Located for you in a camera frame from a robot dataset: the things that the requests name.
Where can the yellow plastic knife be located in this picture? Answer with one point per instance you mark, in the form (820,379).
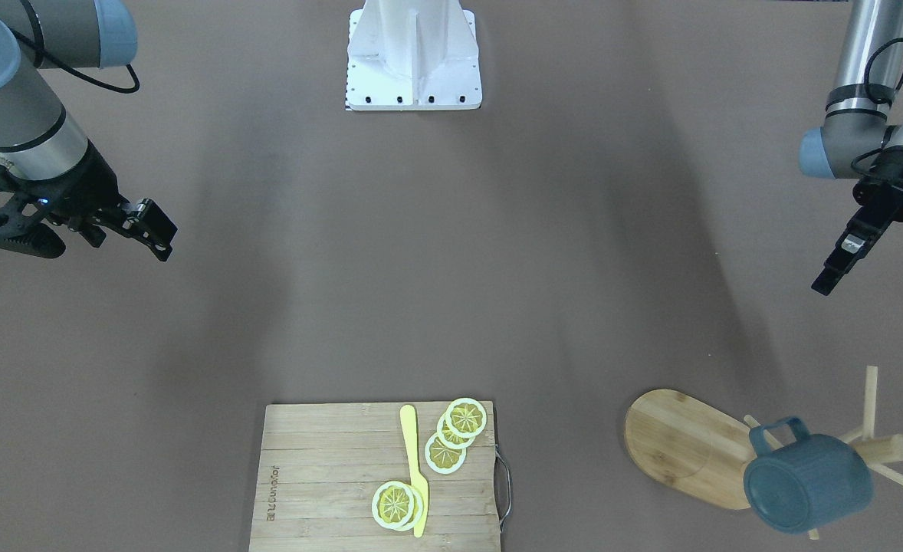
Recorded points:
(409,425)

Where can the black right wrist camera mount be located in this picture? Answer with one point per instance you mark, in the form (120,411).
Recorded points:
(24,205)

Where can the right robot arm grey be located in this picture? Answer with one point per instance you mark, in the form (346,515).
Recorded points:
(51,173)

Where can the lemon slice lower of three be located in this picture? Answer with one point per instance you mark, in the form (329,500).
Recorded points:
(441,458)

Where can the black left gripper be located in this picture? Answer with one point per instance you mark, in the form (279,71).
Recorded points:
(899,188)

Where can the wooden cup storage rack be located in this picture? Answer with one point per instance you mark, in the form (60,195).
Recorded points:
(702,452)

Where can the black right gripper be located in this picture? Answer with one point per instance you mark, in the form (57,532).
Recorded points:
(93,189)

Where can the lemon slice middle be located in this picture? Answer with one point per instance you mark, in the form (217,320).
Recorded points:
(448,438)

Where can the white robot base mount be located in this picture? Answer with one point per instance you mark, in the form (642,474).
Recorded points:
(412,56)

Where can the dark teal mug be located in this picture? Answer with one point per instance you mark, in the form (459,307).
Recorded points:
(799,480)

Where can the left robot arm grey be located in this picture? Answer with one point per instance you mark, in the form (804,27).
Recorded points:
(856,140)

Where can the lemon slice under front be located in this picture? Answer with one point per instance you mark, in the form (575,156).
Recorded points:
(418,509)

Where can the bamboo cutting board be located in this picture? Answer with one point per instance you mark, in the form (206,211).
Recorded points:
(320,465)

